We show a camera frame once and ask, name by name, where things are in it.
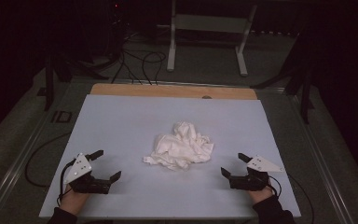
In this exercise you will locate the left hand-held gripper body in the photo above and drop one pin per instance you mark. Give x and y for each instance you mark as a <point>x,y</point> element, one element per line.
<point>80,169</point>

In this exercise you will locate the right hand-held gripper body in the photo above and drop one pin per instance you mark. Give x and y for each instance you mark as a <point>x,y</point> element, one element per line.
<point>251,182</point>

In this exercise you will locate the white baby romper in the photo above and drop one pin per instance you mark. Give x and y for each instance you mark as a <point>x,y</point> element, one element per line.
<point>180,147</point>

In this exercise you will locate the person's right hand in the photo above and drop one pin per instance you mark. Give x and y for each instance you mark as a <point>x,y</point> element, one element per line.
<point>260,195</point>

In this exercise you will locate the person's left hand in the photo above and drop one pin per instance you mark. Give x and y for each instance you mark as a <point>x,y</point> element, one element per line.
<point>72,200</point>

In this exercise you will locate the light blue table mat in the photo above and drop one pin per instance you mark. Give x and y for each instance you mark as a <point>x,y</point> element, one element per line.
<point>130,124</point>

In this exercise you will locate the black floor socket box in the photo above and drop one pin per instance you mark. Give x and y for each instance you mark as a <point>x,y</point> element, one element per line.
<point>62,116</point>

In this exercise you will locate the black tripod stand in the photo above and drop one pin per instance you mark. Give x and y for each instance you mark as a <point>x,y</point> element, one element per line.
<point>49,87</point>
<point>304,93</point>

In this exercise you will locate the wooden table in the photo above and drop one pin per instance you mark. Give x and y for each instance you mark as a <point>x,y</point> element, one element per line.
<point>167,91</point>

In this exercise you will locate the dark equipment rack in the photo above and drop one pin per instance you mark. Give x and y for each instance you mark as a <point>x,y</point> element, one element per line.
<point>115,28</point>

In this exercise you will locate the white metal stand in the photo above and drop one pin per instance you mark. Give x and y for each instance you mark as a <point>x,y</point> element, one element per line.
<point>211,23</point>

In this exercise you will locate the metal floor rail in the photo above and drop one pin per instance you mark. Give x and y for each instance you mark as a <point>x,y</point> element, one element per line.
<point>15,165</point>
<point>320,155</point>

